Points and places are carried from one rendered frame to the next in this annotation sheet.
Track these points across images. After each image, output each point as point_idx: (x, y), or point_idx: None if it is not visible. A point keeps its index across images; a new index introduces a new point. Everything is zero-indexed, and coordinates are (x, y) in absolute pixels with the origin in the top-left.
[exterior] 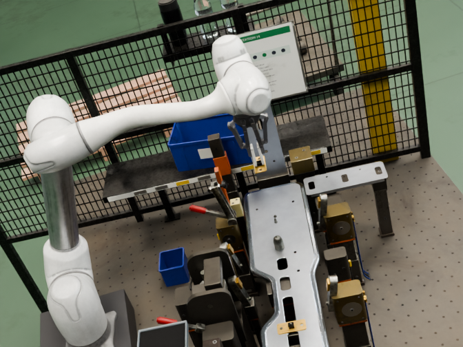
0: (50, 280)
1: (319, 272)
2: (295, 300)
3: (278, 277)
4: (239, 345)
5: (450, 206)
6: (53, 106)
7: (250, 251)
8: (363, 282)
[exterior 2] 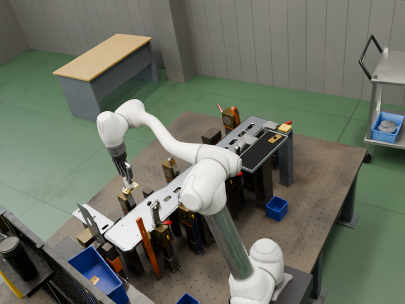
0: (269, 276)
1: (140, 248)
2: (183, 181)
3: (176, 193)
4: None
5: (65, 231)
6: (196, 166)
7: (169, 213)
8: None
